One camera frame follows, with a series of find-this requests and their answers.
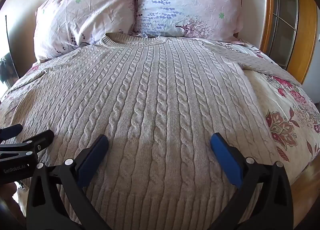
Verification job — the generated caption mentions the wooden framed glass door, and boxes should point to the wooden framed glass door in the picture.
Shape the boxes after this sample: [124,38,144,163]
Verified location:
[260,0,318,84]

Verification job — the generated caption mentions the pale pink floral pillow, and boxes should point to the pale pink floral pillow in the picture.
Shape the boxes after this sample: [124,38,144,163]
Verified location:
[34,0,137,62]

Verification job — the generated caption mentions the floral bedspread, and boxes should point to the floral bedspread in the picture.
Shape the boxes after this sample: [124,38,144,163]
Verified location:
[0,38,320,195]

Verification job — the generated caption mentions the pink pillow with tree print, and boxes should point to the pink pillow with tree print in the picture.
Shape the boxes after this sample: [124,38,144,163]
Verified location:
[130,0,250,43]

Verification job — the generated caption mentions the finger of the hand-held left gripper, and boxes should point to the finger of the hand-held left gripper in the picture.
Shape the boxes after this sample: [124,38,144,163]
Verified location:
[0,130,55,163]
[0,124,23,141]

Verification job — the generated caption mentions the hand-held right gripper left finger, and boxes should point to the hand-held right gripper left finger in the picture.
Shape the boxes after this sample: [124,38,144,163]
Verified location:
[26,134,112,230]

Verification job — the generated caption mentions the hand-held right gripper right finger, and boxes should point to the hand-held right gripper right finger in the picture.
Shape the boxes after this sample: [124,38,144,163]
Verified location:
[200,132,294,230]

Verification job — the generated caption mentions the beige cable-knit sweater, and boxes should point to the beige cable-knit sweater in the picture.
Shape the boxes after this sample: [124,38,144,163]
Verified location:
[0,33,303,230]

